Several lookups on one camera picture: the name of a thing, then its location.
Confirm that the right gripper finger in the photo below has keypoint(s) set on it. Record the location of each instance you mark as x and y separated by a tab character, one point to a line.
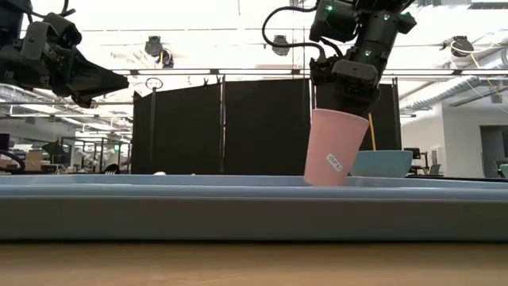
343	105

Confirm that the pink paper cup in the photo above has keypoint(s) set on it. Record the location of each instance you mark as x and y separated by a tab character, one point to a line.
331	151

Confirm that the blue bowl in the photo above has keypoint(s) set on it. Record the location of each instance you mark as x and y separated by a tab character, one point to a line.
383	163

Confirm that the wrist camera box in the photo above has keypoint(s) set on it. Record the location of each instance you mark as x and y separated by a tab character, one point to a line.
355	73
51	33

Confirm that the black folding partition screen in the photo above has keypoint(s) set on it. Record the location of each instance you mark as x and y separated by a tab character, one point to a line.
266	127

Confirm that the black overhead camera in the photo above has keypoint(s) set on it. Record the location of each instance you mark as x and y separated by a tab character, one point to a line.
155	47
460	45
280	44

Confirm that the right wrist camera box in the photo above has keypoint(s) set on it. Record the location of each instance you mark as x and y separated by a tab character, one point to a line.
355	73

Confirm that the brown cardboard box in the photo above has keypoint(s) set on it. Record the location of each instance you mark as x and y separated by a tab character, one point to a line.
33	161

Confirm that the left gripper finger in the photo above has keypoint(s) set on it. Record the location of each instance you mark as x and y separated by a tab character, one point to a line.
84	100
95	81

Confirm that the blue plastic tray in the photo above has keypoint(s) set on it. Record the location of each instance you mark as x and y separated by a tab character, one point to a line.
198	214

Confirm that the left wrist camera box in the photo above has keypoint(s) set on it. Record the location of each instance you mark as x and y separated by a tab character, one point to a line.
51	33

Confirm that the small black monitor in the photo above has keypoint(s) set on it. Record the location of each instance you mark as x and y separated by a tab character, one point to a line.
412	153

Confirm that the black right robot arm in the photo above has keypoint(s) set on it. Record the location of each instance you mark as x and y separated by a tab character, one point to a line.
373	32

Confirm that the wooden utensil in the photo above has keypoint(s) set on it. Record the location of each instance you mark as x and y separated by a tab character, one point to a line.
372	133

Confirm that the silver ceiling duct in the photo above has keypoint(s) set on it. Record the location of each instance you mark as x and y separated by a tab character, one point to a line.
436	97

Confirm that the black desk lamp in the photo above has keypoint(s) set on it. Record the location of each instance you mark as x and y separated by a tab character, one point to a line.
53	148

